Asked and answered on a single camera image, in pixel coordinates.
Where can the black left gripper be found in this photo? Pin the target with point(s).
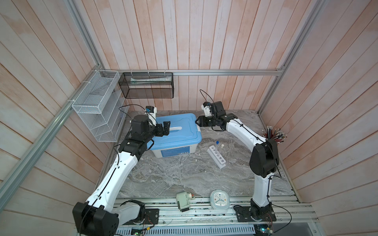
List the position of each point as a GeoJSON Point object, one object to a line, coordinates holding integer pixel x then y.
{"type": "Point", "coordinates": [160, 132]}

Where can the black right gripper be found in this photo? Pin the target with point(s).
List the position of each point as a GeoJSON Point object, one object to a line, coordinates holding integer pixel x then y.
{"type": "Point", "coordinates": [202, 121]}

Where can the blue plastic bin lid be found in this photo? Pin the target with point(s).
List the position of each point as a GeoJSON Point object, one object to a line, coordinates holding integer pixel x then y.
{"type": "Point", "coordinates": [183, 132]}

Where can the white plastic storage bin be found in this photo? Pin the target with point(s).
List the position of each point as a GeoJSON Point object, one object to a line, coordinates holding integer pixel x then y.
{"type": "Point", "coordinates": [170, 148]}

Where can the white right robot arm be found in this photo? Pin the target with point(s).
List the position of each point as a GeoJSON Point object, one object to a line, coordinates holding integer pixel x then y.
{"type": "Point", "coordinates": [264, 159]}

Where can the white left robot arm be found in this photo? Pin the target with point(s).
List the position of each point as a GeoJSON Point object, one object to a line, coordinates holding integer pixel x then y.
{"type": "Point", "coordinates": [98, 216]}

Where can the white test tube rack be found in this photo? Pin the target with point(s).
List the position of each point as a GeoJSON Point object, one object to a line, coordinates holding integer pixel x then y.
{"type": "Point", "coordinates": [216, 156]}

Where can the red pencil cup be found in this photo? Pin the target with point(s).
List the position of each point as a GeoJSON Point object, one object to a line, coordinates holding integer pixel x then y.
{"type": "Point", "coordinates": [276, 134]}

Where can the white green timer device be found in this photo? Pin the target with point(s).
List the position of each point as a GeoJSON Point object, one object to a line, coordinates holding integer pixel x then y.
{"type": "Point", "coordinates": [183, 200]}

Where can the white analog alarm clock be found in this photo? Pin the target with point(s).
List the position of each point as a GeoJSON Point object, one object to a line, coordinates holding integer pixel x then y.
{"type": "Point", "coordinates": [219, 200]}

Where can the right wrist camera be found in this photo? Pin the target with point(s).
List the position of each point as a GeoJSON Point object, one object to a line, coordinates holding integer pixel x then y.
{"type": "Point", "coordinates": [206, 105]}

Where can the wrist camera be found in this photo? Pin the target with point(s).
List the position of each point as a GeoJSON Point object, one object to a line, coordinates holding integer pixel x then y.
{"type": "Point", "coordinates": [151, 109]}
{"type": "Point", "coordinates": [206, 105]}

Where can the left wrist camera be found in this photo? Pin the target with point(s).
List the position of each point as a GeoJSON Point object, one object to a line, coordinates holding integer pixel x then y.
{"type": "Point", "coordinates": [151, 109]}

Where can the black mesh wall basket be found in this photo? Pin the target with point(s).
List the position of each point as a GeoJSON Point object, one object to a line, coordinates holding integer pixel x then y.
{"type": "Point", "coordinates": [137, 85]}

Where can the white mesh wall shelf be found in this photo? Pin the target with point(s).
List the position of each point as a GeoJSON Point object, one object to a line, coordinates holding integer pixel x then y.
{"type": "Point", "coordinates": [98, 105]}

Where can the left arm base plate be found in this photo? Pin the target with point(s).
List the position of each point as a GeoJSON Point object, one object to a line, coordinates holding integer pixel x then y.
{"type": "Point", "coordinates": [150, 216]}

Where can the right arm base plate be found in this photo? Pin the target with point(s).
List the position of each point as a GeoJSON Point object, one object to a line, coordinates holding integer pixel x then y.
{"type": "Point", "coordinates": [254, 213]}

